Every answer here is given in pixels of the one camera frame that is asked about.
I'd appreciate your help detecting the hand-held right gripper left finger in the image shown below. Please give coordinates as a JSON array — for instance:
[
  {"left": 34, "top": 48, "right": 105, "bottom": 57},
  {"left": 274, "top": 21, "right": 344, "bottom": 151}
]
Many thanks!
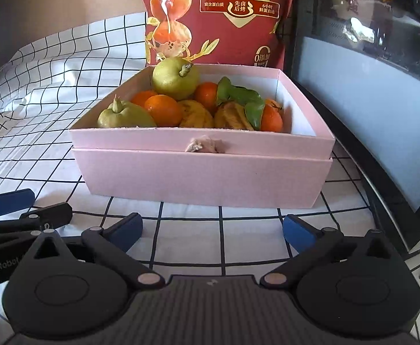
[{"left": 26, "top": 213, "right": 164, "bottom": 290}]

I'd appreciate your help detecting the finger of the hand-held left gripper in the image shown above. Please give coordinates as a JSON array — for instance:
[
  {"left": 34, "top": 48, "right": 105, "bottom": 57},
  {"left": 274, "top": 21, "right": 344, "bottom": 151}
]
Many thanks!
[
  {"left": 0, "top": 189, "right": 36, "bottom": 218},
  {"left": 0, "top": 202, "right": 74, "bottom": 248}
]

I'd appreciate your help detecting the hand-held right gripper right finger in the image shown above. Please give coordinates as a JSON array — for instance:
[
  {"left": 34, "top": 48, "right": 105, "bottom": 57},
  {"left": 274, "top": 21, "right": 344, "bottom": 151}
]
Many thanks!
[{"left": 260, "top": 214, "right": 406, "bottom": 290}]

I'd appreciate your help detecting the pink cardboard box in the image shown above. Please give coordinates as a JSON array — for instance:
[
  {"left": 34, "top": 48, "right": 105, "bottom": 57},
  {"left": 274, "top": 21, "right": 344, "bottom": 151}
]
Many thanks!
[{"left": 69, "top": 63, "right": 336, "bottom": 210}]

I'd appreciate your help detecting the large tangerine with leaves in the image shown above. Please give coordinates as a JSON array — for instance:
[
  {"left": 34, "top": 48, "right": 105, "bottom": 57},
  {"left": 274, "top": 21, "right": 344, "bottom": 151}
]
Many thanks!
[{"left": 245, "top": 99, "right": 284, "bottom": 132}]

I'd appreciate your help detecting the orange tangerine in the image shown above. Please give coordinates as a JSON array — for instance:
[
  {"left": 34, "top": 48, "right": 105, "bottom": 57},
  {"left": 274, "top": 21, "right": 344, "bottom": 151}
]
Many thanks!
[
  {"left": 130, "top": 90, "right": 158, "bottom": 108},
  {"left": 144, "top": 94, "right": 183, "bottom": 127}
]

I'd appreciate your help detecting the tangerine with green leaf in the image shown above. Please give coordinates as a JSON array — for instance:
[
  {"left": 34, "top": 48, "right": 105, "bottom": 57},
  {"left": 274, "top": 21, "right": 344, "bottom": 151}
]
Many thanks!
[{"left": 194, "top": 76, "right": 263, "bottom": 116}]

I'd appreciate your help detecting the white black-checked tablecloth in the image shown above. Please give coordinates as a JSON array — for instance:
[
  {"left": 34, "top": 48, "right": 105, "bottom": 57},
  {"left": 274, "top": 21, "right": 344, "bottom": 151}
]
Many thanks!
[{"left": 0, "top": 11, "right": 420, "bottom": 345}]

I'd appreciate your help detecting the red snack bag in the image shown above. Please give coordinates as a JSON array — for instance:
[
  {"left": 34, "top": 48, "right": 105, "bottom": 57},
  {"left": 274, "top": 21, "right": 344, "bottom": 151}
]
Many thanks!
[{"left": 141, "top": 0, "right": 298, "bottom": 69}]

